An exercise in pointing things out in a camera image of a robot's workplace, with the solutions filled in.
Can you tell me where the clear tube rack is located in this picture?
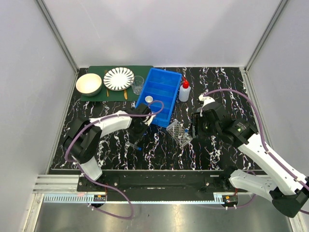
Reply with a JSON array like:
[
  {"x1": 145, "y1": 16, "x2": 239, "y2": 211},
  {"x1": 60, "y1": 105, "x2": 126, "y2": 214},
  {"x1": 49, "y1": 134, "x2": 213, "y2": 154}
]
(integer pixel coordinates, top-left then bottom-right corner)
[{"x1": 166, "y1": 120, "x2": 193, "y2": 148}]

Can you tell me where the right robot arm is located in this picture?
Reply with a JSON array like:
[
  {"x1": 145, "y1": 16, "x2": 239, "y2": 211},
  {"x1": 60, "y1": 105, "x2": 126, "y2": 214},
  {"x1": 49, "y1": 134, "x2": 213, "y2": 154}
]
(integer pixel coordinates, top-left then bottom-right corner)
[{"x1": 191, "y1": 108, "x2": 309, "y2": 218}]

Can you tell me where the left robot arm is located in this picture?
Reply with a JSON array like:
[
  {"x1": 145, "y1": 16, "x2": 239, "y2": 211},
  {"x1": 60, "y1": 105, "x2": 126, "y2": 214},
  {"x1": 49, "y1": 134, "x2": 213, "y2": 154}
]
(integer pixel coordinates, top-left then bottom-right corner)
[{"x1": 63, "y1": 104, "x2": 155, "y2": 191}]

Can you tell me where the small white crucible cup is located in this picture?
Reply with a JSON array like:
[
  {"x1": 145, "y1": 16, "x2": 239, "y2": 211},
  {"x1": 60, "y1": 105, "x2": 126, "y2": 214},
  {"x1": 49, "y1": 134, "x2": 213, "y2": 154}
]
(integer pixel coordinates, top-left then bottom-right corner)
[{"x1": 145, "y1": 96, "x2": 154, "y2": 103}]

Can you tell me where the squeeze bottle red cap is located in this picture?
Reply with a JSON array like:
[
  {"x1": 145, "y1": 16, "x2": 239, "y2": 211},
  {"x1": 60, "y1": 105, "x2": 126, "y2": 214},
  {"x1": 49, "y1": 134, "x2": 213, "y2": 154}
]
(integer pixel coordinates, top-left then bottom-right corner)
[{"x1": 179, "y1": 79, "x2": 191, "y2": 102}]

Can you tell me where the clear drinking glass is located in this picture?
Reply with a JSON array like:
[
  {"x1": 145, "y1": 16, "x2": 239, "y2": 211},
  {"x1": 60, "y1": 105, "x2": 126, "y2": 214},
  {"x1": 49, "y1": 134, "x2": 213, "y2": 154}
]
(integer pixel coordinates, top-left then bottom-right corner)
[{"x1": 131, "y1": 76, "x2": 144, "y2": 95}]

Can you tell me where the green placemat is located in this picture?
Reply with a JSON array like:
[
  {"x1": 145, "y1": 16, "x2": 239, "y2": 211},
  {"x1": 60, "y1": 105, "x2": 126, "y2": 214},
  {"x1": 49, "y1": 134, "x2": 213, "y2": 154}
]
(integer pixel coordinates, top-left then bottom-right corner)
[{"x1": 80, "y1": 65, "x2": 152, "y2": 102}]

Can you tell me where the blue compartment bin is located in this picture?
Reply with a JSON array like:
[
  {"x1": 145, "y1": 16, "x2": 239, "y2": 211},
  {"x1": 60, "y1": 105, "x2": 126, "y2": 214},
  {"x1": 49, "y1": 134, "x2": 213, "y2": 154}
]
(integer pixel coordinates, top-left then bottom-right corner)
[{"x1": 136, "y1": 68, "x2": 182, "y2": 128}]

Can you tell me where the gold fork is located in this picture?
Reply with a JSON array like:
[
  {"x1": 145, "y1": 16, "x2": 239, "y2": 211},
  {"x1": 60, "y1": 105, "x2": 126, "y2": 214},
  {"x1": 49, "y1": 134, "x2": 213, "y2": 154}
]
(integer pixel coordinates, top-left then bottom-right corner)
[{"x1": 104, "y1": 70, "x2": 109, "y2": 97}]

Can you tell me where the striped white plate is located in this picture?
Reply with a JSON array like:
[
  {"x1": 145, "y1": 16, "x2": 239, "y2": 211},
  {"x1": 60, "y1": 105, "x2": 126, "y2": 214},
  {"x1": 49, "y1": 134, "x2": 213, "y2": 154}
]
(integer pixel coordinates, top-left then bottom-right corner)
[{"x1": 103, "y1": 67, "x2": 135, "y2": 91}]

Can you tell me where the white ceramic bowl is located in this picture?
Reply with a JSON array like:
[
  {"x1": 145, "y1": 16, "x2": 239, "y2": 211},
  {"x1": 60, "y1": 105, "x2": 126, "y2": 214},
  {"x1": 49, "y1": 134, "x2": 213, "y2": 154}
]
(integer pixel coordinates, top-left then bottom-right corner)
[{"x1": 75, "y1": 73, "x2": 102, "y2": 97}]

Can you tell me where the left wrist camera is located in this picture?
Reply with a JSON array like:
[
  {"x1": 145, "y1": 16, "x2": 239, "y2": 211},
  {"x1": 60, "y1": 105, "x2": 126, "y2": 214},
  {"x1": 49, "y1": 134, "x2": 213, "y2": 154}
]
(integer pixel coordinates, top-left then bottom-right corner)
[{"x1": 143, "y1": 115, "x2": 155, "y2": 126}]

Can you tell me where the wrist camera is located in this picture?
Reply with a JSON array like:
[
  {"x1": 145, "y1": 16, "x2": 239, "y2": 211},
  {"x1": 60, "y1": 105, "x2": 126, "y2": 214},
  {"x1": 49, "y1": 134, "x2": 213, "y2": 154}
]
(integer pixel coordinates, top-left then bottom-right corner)
[
  {"x1": 197, "y1": 94, "x2": 215, "y2": 112},
  {"x1": 143, "y1": 115, "x2": 155, "y2": 126}
]

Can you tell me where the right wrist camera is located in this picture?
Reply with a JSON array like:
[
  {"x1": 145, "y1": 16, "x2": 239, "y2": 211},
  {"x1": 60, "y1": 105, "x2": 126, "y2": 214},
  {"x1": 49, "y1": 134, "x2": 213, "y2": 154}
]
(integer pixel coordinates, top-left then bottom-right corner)
[{"x1": 197, "y1": 94, "x2": 215, "y2": 112}]

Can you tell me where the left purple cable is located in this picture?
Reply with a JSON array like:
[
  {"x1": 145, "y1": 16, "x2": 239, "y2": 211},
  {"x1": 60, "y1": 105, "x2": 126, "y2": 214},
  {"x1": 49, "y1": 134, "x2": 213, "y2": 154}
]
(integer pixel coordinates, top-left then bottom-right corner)
[{"x1": 64, "y1": 100, "x2": 164, "y2": 220}]

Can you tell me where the purple cable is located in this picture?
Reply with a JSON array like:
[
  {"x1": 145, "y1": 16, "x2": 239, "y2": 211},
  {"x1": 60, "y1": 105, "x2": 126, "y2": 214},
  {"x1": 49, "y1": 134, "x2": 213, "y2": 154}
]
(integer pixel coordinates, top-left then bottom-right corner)
[
  {"x1": 200, "y1": 88, "x2": 309, "y2": 215},
  {"x1": 64, "y1": 100, "x2": 164, "y2": 220}
]

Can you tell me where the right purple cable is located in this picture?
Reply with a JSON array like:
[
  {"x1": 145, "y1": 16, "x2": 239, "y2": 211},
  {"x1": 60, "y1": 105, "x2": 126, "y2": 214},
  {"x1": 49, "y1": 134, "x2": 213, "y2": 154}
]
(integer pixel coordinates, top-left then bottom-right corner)
[{"x1": 200, "y1": 88, "x2": 309, "y2": 215}]

